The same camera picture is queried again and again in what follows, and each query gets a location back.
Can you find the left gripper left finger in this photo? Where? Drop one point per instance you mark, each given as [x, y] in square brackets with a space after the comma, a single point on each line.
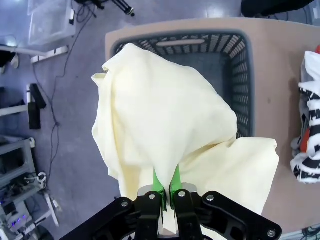
[150, 207]

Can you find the cream yellow garment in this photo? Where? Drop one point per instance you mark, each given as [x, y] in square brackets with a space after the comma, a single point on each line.
[162, 112]

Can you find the white desk base frame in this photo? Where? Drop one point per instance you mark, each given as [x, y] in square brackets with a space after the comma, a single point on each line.
[50, 53]

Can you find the grey metal cart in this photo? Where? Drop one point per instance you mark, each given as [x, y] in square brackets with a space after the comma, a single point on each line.
[15, 150]

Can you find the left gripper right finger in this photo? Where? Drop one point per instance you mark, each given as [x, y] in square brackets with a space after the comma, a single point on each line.
[185, 207]

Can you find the grey control box blue lights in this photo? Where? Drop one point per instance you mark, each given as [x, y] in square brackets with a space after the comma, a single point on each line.
[17, 220]

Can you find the grey plastic lattice basket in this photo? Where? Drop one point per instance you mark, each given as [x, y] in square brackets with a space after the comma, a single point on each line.
[245, 87]

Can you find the white t-shirt black print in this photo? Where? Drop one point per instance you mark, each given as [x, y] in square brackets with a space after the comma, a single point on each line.
[312, 112]

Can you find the bystander black trousers white shoe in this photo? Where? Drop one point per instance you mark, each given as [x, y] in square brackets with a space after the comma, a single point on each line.
[6, 58]

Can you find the person in black t-shirt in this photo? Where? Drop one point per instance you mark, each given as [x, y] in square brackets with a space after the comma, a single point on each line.
[270, 6]

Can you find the aluminium slotted frame rail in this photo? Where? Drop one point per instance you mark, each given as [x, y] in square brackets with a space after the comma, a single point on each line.
[307, 235]

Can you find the black camera tripod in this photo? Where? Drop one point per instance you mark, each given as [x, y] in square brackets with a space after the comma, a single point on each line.
[125, 7]

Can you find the black floor stand base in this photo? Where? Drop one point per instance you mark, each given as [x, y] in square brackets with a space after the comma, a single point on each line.
[35, 107]

